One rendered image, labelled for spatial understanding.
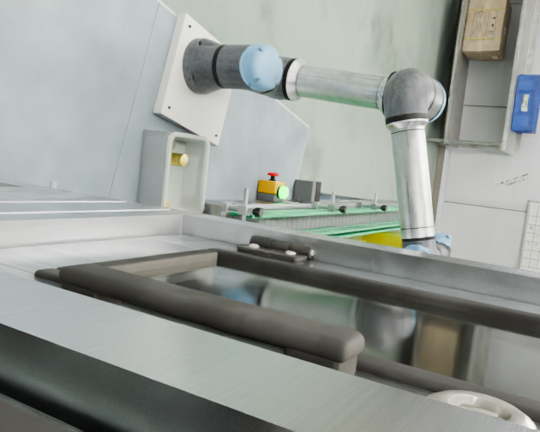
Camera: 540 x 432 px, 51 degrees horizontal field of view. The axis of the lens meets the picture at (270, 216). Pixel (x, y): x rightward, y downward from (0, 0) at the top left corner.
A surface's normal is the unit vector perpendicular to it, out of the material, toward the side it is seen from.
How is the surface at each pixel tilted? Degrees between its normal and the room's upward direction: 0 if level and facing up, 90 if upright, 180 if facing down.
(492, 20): 86
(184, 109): 0
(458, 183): 90
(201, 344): 90
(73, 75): 0
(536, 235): 90
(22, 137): 0
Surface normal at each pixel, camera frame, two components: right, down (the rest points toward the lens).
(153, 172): -0.49, 0.02
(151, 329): 0.11, -0.99
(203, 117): 0.86, 0.15
